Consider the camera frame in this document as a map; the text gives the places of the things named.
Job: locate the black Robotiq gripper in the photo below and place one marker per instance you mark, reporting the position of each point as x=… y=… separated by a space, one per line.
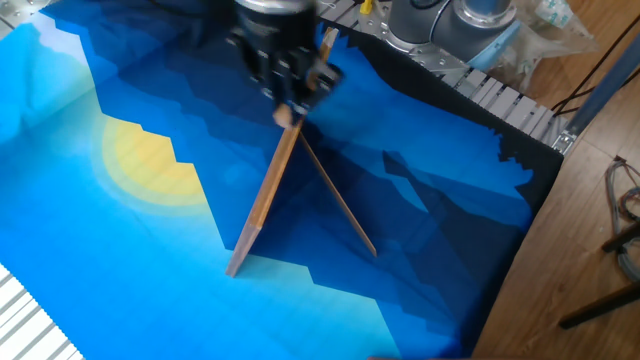
x=277 y=32

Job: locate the small wooden cube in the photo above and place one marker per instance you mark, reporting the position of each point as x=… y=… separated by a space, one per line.
x=283 y=116

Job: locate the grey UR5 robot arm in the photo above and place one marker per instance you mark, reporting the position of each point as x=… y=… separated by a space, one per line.
x=465 y=30

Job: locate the small yellow clip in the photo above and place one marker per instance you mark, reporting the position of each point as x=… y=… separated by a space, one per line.
x=366 y=6

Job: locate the clear plastic bag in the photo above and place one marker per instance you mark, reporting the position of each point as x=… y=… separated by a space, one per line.
x=545 y=35

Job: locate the blue landscape print cloth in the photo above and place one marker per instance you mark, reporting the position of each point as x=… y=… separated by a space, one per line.
x=125 y=280

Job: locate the blue aluminium profile bar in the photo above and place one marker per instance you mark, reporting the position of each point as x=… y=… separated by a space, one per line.
x=600 y=95

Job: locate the wooden picture frame with stand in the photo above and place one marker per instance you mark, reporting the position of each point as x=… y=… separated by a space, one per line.
x=270 y=185

